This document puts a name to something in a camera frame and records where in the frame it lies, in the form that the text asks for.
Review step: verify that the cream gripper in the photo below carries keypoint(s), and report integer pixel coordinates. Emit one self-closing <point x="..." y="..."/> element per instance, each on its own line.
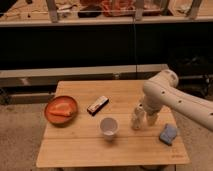
<point x="151" y="119"/>

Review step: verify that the clear plastic bottle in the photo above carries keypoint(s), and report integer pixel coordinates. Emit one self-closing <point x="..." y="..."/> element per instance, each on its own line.
<point x="137" y="117"/>

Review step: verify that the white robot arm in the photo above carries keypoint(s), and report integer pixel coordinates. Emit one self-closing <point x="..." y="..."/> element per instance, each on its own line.
<point x="161" y="90"/>

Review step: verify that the blue sponge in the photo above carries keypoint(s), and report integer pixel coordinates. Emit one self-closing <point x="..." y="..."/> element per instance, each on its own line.
<point x="168" y="134"/>

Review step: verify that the white paper cup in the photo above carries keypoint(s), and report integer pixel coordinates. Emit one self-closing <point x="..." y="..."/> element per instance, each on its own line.
<point x="109" y="128"/>

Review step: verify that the wooden table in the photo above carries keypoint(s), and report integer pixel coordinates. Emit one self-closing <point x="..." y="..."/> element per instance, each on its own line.
<point x="81" y="143"/>

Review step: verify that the orange food piece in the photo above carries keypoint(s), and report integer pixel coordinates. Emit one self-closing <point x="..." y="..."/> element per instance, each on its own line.
<point x="61" y="110"/>

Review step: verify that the orange bowl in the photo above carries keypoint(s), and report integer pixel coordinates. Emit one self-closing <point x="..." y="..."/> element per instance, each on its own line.
<point x="61" y="100"/>

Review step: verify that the red object on shelf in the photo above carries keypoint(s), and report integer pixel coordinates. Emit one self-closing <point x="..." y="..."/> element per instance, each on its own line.
<point x="117" y="8"/>

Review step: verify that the grey metal bench rail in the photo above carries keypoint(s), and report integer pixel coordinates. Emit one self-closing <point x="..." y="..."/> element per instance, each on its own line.
<point x="51" y="76"/>

